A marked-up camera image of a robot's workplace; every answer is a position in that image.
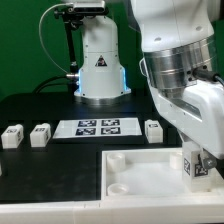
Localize white square tabletop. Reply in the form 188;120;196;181
101;148;224;200

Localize black cable at base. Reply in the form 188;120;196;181
31;75;75;94

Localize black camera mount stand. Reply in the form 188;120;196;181
54;7;83;93

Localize white L-shaped obstacle fence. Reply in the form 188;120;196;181
0;196;224;224

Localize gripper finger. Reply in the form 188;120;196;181
200;150;217;170

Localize white sheet with fiducial markers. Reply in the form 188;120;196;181
53;118;142;139

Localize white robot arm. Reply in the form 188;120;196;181
73;0;224;169

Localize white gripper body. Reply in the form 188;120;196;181
149;81;224;159

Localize grey camera on stand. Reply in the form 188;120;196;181
72;0;106;14

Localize grey cable loop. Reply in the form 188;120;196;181
38;3;73;75

